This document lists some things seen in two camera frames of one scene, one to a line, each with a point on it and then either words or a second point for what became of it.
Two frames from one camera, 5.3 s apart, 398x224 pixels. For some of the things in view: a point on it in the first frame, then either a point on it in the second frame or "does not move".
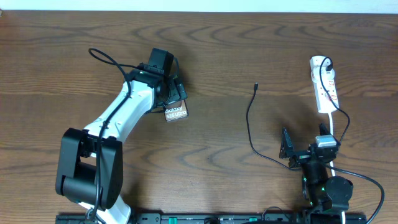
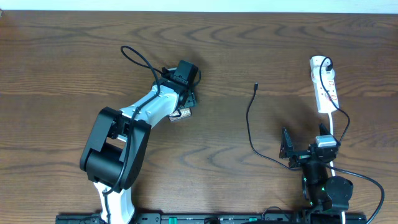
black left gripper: (179, 91) → (193, 101)
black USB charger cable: (255, 88) does not move
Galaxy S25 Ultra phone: (175, 111) does not move
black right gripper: (286, 149) does not move
